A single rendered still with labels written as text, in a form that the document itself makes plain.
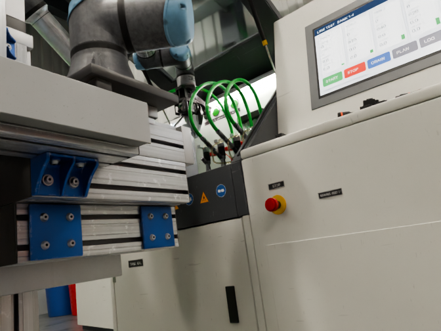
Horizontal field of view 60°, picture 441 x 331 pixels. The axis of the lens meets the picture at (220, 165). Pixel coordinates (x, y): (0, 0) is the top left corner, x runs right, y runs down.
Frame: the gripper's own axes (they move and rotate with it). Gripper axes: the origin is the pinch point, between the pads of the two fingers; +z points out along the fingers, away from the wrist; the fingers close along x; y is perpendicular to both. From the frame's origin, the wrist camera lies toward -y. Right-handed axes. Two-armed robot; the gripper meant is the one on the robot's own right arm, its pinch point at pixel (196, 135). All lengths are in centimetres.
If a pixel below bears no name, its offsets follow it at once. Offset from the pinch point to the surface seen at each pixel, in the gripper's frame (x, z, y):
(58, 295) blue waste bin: -561, 83, -227
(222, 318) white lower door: 21, 65, 22
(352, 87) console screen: 63, 3, -3
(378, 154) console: 73, 30, 22
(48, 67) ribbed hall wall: -670, -407, -282
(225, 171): 29.1, 23.3, 21.9
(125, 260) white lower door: -24, 45, 22
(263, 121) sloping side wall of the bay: 35.0, 6.4, 5.2
